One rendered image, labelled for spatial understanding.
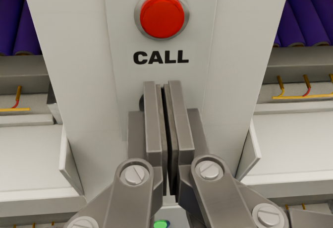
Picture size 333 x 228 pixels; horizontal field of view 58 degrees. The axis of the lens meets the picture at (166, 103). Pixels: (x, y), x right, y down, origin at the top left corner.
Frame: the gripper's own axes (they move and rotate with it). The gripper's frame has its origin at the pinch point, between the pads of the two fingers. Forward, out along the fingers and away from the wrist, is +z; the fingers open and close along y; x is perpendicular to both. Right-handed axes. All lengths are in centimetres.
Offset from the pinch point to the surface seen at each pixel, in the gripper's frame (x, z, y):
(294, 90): -5.3, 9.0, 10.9
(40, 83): -3.8, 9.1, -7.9
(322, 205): -24.3, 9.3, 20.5
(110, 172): -5.3, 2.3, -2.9
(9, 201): -7.8, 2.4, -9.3
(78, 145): -2.9, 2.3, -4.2
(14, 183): -7.2, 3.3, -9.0
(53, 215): -21.8, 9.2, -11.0
